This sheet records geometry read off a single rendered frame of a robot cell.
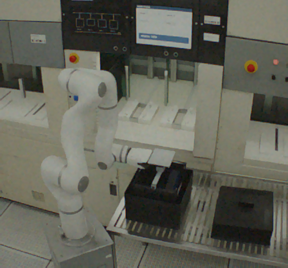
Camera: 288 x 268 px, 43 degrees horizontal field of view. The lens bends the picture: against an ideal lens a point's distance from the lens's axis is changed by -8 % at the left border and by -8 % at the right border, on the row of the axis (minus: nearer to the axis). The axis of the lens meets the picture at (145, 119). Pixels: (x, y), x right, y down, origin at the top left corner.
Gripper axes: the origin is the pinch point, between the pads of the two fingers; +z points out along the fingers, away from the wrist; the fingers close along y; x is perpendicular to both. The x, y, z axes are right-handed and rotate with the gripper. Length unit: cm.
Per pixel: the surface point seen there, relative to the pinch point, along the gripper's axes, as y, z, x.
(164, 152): -3.4, 0.6, 2.6
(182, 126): -59, -2, -17
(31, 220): -29, -110, -106
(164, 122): -59, -14, -16
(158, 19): -39, -13, 55
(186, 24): -39, 1, 54
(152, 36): -39, -16, 45
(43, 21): -39, -79, 50
